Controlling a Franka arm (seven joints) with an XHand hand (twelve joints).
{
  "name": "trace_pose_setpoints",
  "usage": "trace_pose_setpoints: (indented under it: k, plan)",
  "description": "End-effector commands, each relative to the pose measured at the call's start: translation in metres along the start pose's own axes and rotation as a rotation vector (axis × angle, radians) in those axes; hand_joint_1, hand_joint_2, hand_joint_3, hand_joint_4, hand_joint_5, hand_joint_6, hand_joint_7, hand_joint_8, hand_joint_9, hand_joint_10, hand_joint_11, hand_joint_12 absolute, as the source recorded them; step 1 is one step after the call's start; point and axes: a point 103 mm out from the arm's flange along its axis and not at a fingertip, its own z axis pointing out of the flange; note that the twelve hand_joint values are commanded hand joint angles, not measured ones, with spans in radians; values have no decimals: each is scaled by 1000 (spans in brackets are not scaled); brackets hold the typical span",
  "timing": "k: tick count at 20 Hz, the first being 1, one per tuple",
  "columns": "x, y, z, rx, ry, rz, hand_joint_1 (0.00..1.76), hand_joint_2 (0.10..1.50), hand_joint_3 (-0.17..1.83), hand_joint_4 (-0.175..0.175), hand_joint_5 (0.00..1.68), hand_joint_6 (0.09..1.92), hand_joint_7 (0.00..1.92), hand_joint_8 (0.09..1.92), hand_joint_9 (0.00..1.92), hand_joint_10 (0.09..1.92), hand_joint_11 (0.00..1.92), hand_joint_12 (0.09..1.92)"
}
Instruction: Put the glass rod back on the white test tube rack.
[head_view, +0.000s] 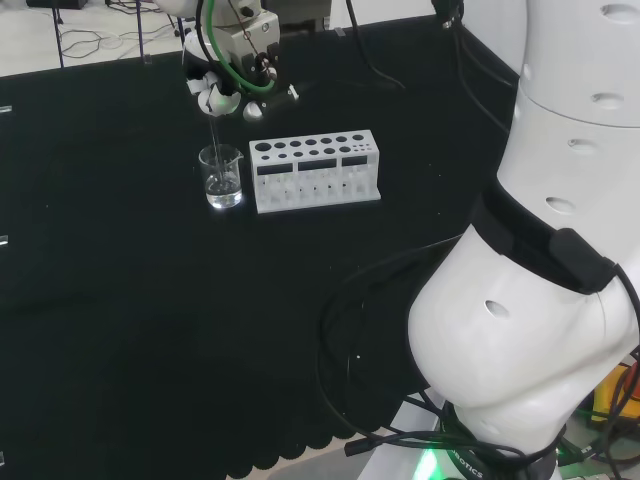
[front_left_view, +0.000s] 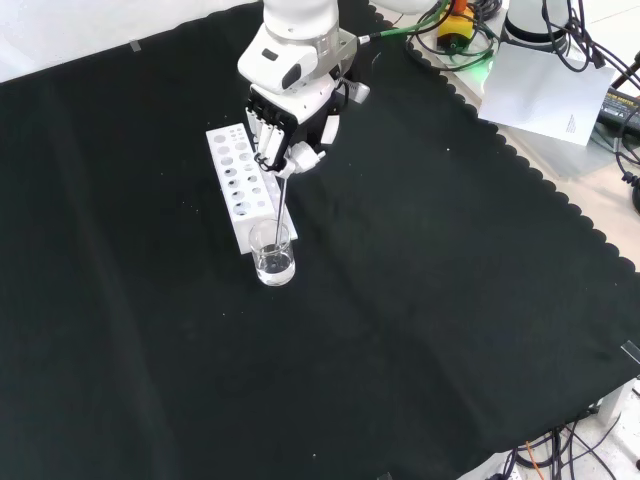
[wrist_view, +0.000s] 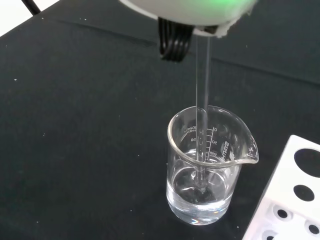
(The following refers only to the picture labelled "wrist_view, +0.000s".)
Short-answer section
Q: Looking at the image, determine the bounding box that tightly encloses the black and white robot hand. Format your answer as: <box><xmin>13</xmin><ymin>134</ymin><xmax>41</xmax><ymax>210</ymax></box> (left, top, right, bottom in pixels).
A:
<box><xmin>118</xmin><ymin>0</ymin><xmax>259</xmax><ymax>64</ymax></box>

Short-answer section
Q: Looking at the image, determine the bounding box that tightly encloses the white test tube rack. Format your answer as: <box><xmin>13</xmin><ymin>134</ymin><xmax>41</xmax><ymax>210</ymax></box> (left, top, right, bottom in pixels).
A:
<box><xmin>241</xmin><ymin>134</ymin><xmax>320</xmax><ymax>240</ymax></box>

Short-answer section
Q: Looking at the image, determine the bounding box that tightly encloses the black bench cloth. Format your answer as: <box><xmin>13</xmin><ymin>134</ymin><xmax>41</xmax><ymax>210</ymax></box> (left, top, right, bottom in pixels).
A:
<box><xmin>0</xmin><ymin>0</ymin><xmax>320</xmax><ymax>240</ymax></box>

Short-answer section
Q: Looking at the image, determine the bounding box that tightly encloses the clear glass beaker with water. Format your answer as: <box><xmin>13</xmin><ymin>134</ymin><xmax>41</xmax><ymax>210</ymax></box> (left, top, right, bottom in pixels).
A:
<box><xmin>165</xmin><ymin>104</ymin><xmax>260</xmax><ymax>226</ymax></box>

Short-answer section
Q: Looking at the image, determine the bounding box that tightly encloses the black cable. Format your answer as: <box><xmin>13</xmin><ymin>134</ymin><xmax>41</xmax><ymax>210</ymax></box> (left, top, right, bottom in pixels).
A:
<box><xmin>20</xmin><ymin>0</ymin><xmax>42</xmax><ymax>14</ymax></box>

